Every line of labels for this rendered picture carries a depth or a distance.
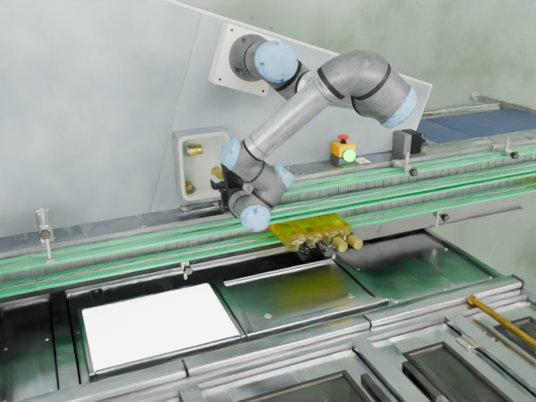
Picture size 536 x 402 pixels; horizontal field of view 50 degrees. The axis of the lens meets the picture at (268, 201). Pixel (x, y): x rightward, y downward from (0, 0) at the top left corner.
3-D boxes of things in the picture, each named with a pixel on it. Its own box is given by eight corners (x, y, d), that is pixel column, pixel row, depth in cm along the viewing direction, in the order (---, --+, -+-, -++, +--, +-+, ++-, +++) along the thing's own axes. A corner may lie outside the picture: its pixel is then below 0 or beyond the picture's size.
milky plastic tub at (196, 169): (176, 194, 202) (183, 202, 194) (171, 131, 193) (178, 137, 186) (224, 186, 208) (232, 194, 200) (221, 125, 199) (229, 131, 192)
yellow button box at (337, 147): (329, 159, 221) (339, 164, 214) (329, 139, 218) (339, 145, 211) (345, 156, 223) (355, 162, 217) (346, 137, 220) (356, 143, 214)
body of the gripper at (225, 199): (217, 206, 182) (229, 220, 171) (214, 180, 178) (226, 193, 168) (240, 201, 184) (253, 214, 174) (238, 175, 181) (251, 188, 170)
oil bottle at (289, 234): (268, 230, 206) (293, 255, 187) (267, 215, 204) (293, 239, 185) (282, 226, 208) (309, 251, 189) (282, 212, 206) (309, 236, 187)
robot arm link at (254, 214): (279, 214, 159) (260, 239, 159) (264, 201, 168) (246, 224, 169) (259, 200, 155) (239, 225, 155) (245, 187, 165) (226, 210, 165)
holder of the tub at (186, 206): (178, 207, 204) (183, 215, 197) (171, 131, 194) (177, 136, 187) (224, 199, 210) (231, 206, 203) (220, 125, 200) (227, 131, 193)
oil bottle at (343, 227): (312, 222, 212) (340, 246, 193) (312, 207, 210) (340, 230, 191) (325, 218, 214) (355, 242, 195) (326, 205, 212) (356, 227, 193)
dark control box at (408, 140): (391, 149, 230) (403, 155, 223) (392, 130, 227) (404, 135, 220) (408, 147, 233) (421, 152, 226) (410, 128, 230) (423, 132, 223)
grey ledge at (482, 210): (313, 238, 226) (325, 250, 216) (313, 218, 223) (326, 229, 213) (504, 200, 259) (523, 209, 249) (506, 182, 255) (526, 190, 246)
